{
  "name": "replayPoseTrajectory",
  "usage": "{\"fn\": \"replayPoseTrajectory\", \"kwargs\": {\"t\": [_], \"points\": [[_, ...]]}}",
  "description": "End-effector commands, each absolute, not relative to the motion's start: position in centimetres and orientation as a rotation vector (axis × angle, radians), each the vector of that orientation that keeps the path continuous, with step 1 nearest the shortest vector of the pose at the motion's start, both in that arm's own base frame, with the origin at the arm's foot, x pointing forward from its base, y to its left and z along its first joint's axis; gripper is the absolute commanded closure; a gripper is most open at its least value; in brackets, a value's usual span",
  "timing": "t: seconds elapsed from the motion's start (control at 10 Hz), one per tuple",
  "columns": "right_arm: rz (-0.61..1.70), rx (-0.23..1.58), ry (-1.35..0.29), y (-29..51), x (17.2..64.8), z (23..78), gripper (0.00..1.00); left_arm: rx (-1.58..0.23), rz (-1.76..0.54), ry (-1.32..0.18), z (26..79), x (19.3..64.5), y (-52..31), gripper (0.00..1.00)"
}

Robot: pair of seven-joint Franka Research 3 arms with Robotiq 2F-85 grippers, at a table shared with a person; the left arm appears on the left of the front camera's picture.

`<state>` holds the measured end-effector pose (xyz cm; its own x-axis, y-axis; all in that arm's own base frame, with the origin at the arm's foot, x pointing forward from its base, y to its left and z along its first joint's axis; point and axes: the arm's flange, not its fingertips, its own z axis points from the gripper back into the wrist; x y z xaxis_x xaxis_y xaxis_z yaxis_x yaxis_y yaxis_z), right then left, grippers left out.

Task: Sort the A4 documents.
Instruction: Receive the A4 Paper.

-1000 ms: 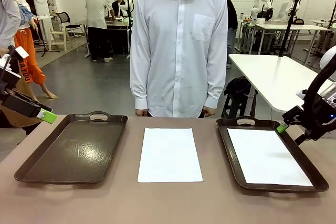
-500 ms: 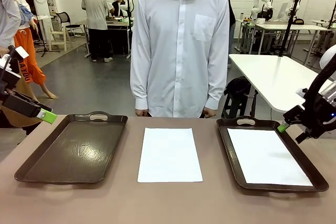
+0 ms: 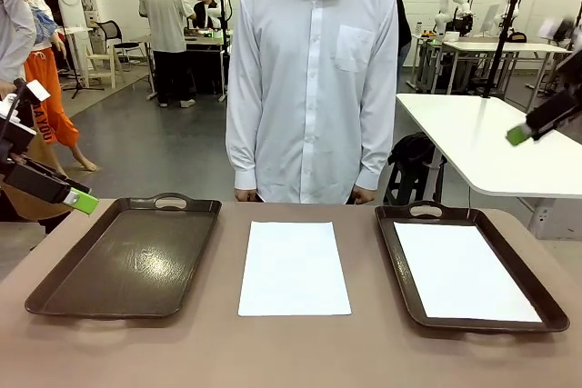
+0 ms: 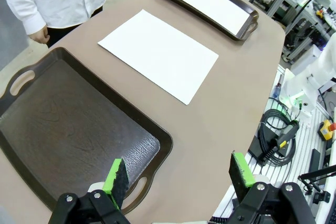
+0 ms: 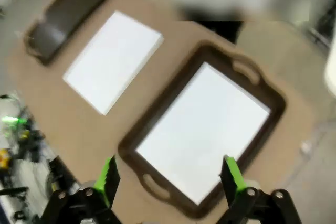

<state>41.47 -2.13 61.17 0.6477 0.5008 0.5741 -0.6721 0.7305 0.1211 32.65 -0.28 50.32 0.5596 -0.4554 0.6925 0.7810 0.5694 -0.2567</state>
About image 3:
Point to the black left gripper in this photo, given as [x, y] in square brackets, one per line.
[16, 142]

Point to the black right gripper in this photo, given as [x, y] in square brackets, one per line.
[572, 76]

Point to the white A4 paper sheet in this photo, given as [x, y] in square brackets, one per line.
[459, 270]

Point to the white A4 paper stack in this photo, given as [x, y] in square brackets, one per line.
[293, 270]

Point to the person's right forearm white sleeve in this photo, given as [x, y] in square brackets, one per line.
[243, 152]

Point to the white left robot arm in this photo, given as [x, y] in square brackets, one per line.
[7, 106]

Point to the person's left forearm white sleeve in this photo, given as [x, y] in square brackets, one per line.
[377, 152]

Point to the person's right hand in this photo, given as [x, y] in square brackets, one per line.
[247, 195]

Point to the person's left hand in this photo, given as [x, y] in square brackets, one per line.
[364, 196]

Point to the long white background table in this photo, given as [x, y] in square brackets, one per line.
[500, 46]

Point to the black tall tripod pole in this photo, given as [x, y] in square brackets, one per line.
[502, 42]

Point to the black yellow bag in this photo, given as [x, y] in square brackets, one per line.
[518, 36]

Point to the brown plastic serving tray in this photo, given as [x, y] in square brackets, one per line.
[386, 224]
[123, 261]

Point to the black floor tripod stand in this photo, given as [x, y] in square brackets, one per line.
[78, 83]

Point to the white flat panel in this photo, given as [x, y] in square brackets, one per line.
[491, 17]

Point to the white wooden chair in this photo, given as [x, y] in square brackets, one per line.
[102, 61]

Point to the black backpack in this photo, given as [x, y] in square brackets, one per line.
[409, 149]

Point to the black stool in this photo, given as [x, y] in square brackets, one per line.
[404, 183]

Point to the black office chair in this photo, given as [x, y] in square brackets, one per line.
[109, 31]

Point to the person with brown apron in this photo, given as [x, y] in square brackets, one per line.
[13, 29]

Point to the person in black jacket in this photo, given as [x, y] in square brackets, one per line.
[402, 20]

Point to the person in grey t-shirt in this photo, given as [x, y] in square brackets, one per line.
[163, 15]

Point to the background work desk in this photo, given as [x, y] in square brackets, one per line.
[200, 40]

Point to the seated person in black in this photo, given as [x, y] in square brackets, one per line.
[204, 13]

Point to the person in white shirt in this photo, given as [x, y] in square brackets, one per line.
[314, 88]

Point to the black vertical pole stand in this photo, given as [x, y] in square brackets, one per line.
[223, 20]

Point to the black wrist camera white tag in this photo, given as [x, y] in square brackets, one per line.
[37, 90]
[551, 26]

